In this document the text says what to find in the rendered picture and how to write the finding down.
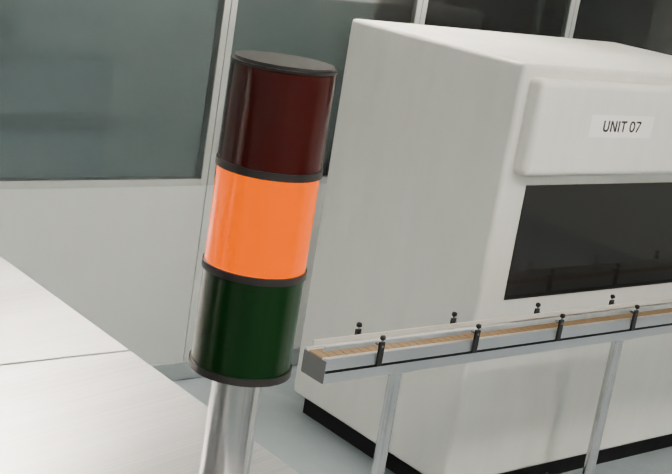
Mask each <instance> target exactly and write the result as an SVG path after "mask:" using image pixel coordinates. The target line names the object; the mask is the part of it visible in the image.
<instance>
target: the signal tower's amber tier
mask: <svg viewBox="0 0 672 474"><path fill-rule="evenodd" d="M319 181H320V180H319ZM319 181H316V182H310V183H285V182H275V181H267V180H261V179H256V178H251V177H247V176H243V175H239V174H236V173H232V172H230V171H227V170H225V169H223V168H221V167H219V166H218V165H217V167H216V175H215V182H214V189H213V197H212V204H211V211H210V219H209V226H208V233H207V241H206V248H205V255H204V257H205V260H206V261H207V262H208V263H209V264H211V265H212V266H214V267H216V268H219V269H221V270H224V271H227V272H230V273H233V274H237V275H242V276H247V277H253V278H262V279H289V278H295V277H298V276H301V275H302V274H304V273H305V270H306V263H307V257H308V251H309V244H310V238H311V232H312V225H313V219H314V213H315V206H316V200H317V194H318V187H319Z"/></svg>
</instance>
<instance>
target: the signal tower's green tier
mask: <svg viewBox="0 0 672 474"><path fill-rule="evenodd" d="M302 289H303V283H301V284H298V285H294V286H289V287H261V286H252V285H246V284H241V283H236V282H232V281H229V280H225V279H222V278H220V277H217V276H215V275H213V274H211V273H209V272H208V271H206V270H205V269H204V268H203V270H202V277H201V285H200V292H199V299H198V306H197V314H196V321H195V328H194V336H193V343H192V350H191V357H192V359H193V361H194V362H195V363H196V364H198V365H199V366H201V367H202V368H204V369H206V370H208V371H211V372H214V373H216V374H220V375H223V376H228V377H233V378H239V379H251V380H262V379H271V378H276V377H280V376H282V375H284V374H286V373H287V372H288V371H289V370H290V365H291V359H292V352H293V346H294V340H295V333H296V327H297V321H298V314H299V308H300V302H301V295H302Z"/></svg>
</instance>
